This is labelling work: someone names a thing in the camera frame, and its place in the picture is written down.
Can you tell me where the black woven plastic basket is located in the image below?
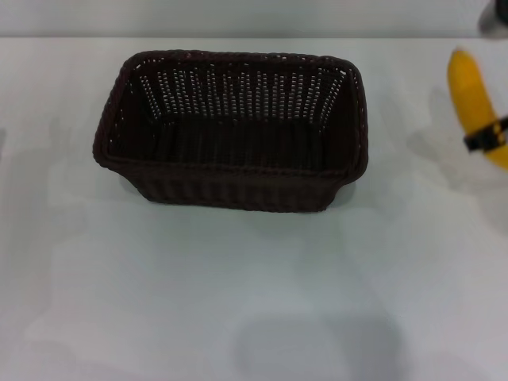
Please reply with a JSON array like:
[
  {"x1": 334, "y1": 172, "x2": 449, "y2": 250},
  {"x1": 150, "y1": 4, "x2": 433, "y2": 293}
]
[{"x1": 90, "y1": 49, "x2": 368, "y2": 214}]

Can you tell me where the yellow banana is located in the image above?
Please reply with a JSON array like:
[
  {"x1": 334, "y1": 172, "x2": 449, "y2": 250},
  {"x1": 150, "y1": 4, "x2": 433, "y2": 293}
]
[{"x1": 447, "y1": 46, "x2": 508, "y2": 172}]

